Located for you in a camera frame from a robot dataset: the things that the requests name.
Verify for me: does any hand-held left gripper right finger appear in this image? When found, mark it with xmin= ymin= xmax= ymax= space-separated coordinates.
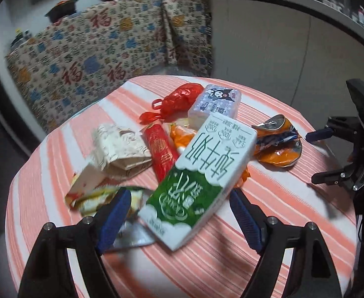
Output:
xmin=229 ymin=189 xmax=344 ymax=298

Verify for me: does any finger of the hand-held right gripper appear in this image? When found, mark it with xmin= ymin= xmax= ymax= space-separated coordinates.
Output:
xmin=305 ymin=116 xmax=360 ymax=143
xmin=311 ymin=161 xmax=364 ymax=190

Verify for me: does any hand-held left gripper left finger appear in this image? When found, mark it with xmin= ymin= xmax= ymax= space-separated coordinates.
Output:
xmin=17 ymin=189 xmax=132 ymax=298

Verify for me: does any beige and green snack packet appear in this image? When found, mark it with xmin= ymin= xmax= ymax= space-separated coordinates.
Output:
xmin=76 ymin=185 xmax=145 ymax=217

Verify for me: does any small white paper carton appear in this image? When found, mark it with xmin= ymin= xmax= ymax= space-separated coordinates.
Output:
xmin=65 ymin=164 xmax=109 ymax=207

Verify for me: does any green and white milk carton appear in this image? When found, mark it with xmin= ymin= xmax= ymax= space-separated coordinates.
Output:
xmin=138 ymin=116 xmax=258 ymax=251

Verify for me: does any red plastic bag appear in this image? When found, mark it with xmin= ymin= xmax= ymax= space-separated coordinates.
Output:
xmin=139 ymin=83 xmax=205 ymax=125

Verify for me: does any silver foil wrapper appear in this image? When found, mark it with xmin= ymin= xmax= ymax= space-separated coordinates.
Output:
xmin=105 ymin=219 xmax=156 ymax=253

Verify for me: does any crushed orange drink can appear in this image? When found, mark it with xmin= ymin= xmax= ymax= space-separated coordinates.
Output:
xmin=252 ymin=114 xmax=303 ymax=169

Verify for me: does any pink striped tablecloth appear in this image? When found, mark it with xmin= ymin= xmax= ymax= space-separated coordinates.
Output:
xmin=5 ymin=75 xmax=360 ymax=298

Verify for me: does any floral paper tissue pack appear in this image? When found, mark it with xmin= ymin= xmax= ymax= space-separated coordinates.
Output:
xmin=92 ymin=123 xmax=153 ymax=180

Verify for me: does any red tube wrapper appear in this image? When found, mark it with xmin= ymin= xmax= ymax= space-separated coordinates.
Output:
xmin=143 ymin=123 xmax=180 ymax=183

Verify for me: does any orange plastic wrapper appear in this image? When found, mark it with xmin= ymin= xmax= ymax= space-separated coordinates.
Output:
xmin=170 ymin=123 xmax=251 ymax=182

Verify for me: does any purple cartoon tissue box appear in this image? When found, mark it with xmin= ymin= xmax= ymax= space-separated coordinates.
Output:
xmin=187 ymin=84 xmax=242 ymax=130

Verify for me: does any printed patterned cloth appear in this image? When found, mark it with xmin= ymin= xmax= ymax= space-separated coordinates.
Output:
xmin=4 ymin=0 xmax=214 ymax=134

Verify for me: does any black cooking pot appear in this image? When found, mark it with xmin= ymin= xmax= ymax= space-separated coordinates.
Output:
xmin=44 ymin=0 xmax=78 ymax=24

